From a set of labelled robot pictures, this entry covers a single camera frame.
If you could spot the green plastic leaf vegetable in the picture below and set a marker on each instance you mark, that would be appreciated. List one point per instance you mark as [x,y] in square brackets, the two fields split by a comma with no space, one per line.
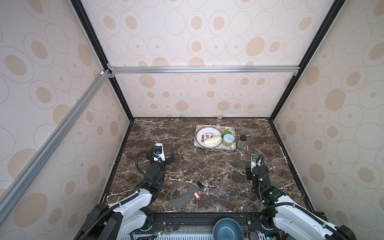
[227,132]

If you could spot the green labelled tin can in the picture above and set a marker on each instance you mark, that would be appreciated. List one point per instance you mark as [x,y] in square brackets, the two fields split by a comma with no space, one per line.
[228,140]

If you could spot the side aluminium frame rail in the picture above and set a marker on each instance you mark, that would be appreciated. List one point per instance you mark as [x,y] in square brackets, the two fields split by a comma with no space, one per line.
[29,173]

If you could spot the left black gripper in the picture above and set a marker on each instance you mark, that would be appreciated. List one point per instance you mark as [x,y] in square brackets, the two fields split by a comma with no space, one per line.
[168,160]

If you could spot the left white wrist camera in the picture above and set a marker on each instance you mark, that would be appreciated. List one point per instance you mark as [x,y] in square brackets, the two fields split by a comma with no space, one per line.
[159,152]

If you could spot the pale napa cabbage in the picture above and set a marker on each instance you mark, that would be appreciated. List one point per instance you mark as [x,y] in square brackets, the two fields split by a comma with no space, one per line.
[213,142]

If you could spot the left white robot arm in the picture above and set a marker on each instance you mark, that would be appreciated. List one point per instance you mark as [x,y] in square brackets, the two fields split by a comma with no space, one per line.
[111,222]

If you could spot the black vertical right corner post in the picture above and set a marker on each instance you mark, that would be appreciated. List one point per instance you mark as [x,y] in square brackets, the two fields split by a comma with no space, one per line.
[324,28]

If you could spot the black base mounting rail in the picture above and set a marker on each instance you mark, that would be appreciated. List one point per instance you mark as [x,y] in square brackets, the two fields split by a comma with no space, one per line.
[196,221]

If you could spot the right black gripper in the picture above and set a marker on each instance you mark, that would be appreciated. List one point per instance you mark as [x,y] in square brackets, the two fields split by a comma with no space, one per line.
[249,172]

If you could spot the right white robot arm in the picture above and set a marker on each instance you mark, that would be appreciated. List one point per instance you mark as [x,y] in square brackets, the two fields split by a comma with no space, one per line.
[283,213]

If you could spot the blue ceramic bowl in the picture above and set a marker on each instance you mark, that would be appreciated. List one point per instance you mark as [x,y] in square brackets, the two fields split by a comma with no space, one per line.
[227,229]

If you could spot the white round plate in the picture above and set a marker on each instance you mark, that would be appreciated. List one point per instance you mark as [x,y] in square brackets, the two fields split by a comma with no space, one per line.
[205,133]

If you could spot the green herb spice jar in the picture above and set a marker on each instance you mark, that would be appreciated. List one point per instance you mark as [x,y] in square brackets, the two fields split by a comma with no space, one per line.
[241,143]

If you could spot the horizontal aluminium frame rail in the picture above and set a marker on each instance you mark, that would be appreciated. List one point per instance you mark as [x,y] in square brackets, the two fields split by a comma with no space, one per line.
[209,69]

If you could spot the black vertical corner post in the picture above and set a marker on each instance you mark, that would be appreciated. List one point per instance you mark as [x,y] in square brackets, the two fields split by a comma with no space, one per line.
[94,40]
[324,28]

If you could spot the clear glass shaker bottle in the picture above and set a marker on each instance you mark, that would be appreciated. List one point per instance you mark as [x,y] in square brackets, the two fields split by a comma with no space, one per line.
[219,120]

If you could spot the black vertical left corner post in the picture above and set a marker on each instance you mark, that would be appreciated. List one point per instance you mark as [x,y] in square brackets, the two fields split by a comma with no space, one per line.
[94,40]

